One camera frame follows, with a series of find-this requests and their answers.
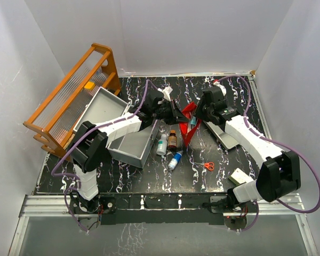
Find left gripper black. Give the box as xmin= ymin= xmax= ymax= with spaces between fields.
xmin=152 ymin=99 xmax=189 ymax=126

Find light blue plastic tweezers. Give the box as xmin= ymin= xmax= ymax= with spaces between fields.
xmin=190 ymin=118 xmax=196 ymax=126

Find red first aid pouch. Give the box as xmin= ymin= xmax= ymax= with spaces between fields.
xmin=179 ymin=102 xmax=202 ymax=147

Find orange small scissors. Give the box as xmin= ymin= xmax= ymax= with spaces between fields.
xmin=195 ymin=162 xmax=214 ymax=171

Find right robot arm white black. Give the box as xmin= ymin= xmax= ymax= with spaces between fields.
xmin=194 ymin=86 xmax=301 ymax=212

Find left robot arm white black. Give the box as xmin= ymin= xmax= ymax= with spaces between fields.
xmin=68 ymin=90 xmax=188 ymax=213

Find white green medicine bottle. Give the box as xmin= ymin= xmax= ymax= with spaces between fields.
xmin=156 ymin=134 xmax=167 ymax=156

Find grey metal medicine case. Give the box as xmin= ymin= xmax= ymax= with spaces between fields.
xmin=73 ymin=88 xmax=159 ymax=168

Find brown bottle orange cap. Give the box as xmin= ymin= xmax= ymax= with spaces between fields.
xmin=167 ymin=130 xmax=177 ymax=151

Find grey divided plastic tray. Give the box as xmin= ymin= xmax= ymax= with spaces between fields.
xmin=205 ymin=122 xmax=239 ymax=150

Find white blue spray bottle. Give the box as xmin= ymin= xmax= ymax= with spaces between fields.
xmin=168 ymin=151 xmax=183 ymax=171

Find white green small box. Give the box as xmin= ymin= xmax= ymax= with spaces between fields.
xmin=228 ymin=168 xmax=253 ymax=186

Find yellow block on rack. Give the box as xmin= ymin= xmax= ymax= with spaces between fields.
xmin=84 ymin=81 xmax=95 ymax=91

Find orange wooden rack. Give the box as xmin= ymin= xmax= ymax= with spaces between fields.
xmin=23 ymin=43 xmax=121 ymax=157

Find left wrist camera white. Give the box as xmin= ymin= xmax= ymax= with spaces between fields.
xmin=162 ymin=86 xmax=173 ymax=101

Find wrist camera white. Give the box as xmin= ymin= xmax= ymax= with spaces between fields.
xmin=213 ymin=79 xmax=227 ymax=96
xmin=162 ymin=86 xmax=173 ymax=101

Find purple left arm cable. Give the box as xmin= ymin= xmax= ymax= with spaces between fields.
xmin=51 ymin=79 xmax=158 ymax=234

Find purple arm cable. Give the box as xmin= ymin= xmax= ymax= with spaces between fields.
xmin=215 ymin=75 xmax=320 ymax=232
xmin=51 ymin=79 xmax=158 ymax=234

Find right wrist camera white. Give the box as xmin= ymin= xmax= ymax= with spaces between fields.
xmin=213 ymin=79 xmax=227 ymax=96

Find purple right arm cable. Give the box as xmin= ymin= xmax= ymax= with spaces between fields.
xmin=215 ymin=75 xmax=320 ymax=232

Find aluminium front rail frame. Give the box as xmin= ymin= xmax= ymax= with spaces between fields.
xmin=9 ymin=195 xmax=318 ymax=255

